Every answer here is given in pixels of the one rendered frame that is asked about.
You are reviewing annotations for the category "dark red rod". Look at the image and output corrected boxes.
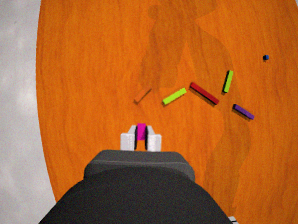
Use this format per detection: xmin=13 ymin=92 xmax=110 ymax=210
xmin=189 ymin=82 xmax=219 ymax=105

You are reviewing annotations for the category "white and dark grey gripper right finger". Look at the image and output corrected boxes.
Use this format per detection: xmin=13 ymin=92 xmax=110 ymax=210
xmin=145 ymin=126 xmax=162 ymax=151

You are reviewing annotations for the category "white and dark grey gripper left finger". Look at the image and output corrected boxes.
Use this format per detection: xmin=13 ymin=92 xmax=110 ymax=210
xmin=120 ymin=125 xmax=138 ymax=151

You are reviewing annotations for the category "lime green rod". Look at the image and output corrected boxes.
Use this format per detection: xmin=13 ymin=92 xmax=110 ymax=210
xmin=222 ymin=70 xmax=233 ymax=93
xmin=162 ymin=88 xmax=186 ymax=105

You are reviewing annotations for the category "purple rod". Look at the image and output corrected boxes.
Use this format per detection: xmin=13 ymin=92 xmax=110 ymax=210
xmin=232 ymin=104 xmax=255 ymax=120

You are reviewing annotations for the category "small magenta block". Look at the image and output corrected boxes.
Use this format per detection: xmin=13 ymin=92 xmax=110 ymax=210
xmin=137 ymin=123 xmax=146 ymax=140

